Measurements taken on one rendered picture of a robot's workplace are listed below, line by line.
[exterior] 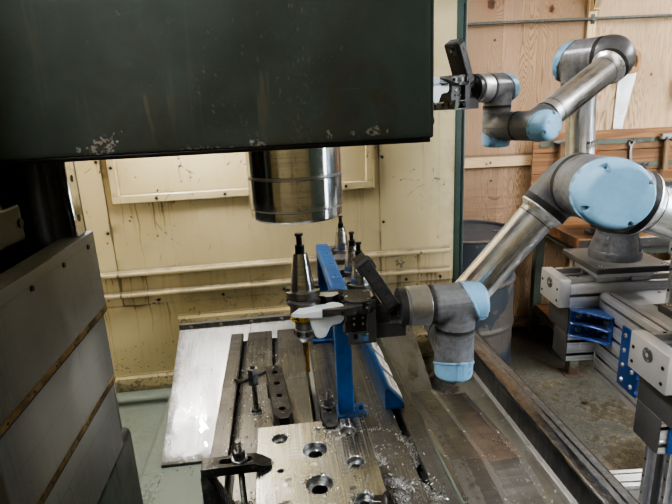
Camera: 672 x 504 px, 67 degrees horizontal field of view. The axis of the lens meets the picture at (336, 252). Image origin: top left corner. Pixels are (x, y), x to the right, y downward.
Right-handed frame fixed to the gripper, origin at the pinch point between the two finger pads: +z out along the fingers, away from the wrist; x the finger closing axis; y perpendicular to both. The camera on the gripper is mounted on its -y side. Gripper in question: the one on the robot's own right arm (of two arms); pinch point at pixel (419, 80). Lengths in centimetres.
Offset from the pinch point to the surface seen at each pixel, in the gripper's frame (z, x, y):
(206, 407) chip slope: 40, 59, 99
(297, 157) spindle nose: 49, -22, 12
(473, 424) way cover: -17, -5, 97
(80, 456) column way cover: 83, 8, 66
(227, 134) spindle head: 60, -21, 8
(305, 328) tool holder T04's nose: 47, -16, 43
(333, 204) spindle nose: 43, -23, 21
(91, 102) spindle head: 75, -12, 3
